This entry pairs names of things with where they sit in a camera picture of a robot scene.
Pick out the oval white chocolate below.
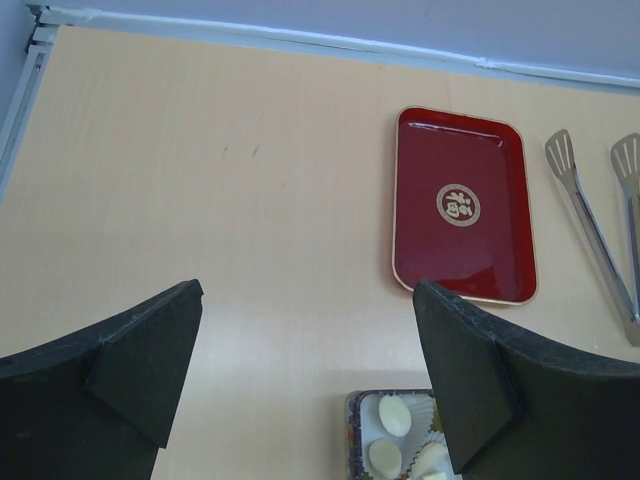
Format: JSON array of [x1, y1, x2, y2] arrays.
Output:
[[378, 395, 412, 437]]

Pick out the red lacquer tray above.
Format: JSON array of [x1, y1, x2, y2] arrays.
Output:
[[391, 106, 538, 305]]

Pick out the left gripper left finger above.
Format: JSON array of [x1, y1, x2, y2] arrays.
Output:
[[1, 279, 203, 479]]

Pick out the square white chocolate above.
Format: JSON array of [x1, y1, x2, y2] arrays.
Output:
[[420, 471, 447, 480]]

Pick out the round white chocolate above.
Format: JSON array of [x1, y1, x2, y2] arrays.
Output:
[[411, 442, 448, 479]]

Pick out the centre paper cup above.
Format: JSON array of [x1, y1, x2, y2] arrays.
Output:
[[408, 442, 461, 480]]

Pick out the steel serving tongs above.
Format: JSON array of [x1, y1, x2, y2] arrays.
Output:
[[544, 129, 639, 347]]

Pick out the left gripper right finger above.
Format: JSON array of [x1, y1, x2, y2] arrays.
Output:
[[413, 281, 639, 479]]

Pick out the paper cup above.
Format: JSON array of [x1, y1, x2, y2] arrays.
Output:
[[408, 442, 461, 480], [358, 391, 446, 480]]

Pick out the top left paper cup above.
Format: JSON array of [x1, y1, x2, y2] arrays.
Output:
[[358, 391, 446, 480]]

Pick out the chocolate tin base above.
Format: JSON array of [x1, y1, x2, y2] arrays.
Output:
[[342, 388, 454, 480]]

